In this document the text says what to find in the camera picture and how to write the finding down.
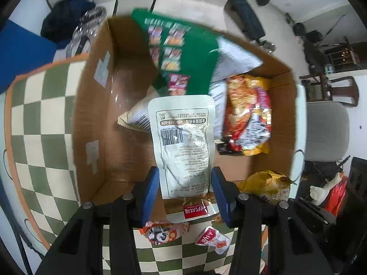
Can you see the chrome dumbbell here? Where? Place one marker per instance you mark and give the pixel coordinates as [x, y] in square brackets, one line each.
[268, 47]

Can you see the red label snack packet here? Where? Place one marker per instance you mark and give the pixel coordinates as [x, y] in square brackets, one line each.
[195, 210]

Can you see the clear plastic bag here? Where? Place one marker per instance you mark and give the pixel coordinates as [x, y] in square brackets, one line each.
[83, 34]

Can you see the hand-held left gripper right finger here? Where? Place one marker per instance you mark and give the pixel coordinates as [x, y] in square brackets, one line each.
[220, 194]

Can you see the grey upholstered chair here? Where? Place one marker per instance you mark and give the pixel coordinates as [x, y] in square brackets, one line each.
[326, 129]

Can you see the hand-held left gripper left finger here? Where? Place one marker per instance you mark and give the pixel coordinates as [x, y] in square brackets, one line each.
[149, 194]

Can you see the green checkered table mat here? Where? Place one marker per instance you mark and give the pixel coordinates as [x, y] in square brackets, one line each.
[43, 137]

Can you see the blue weight bench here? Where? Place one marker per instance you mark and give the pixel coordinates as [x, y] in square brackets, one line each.
[246, 14]

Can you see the green snack bag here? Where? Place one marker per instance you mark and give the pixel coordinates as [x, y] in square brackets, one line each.
[183, 51]

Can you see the white snack pouch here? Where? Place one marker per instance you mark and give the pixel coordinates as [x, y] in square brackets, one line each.
[183, 149]

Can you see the cardboard box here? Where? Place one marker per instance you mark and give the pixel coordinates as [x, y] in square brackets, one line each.
[94, 114]

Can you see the silver white snack bag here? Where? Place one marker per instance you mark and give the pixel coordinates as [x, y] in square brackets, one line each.
[235, 57]

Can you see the blue cushion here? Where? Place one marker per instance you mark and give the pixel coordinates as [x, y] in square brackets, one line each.
[23, 51]

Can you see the yellow chip bag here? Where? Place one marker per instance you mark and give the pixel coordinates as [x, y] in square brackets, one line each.
[266, 184]

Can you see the orange noodle snack bag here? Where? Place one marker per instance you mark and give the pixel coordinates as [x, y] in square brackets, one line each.
[246, 111]

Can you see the small red white packet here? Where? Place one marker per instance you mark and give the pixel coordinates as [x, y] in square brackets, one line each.
[212, 239]

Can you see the dark wooden chair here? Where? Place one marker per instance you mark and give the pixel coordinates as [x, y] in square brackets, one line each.
[347, 87]

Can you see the orange panda snack packet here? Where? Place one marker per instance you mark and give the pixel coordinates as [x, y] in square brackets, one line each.
[162, 232]

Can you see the red plastic bag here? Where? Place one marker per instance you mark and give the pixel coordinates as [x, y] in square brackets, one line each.
[337, 197]

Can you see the dark blue cloth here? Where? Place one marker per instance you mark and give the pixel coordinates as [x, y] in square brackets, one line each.
[66, 20]

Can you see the beige barcode snack packet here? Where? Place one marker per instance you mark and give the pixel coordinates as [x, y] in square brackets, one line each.
[137, 119]

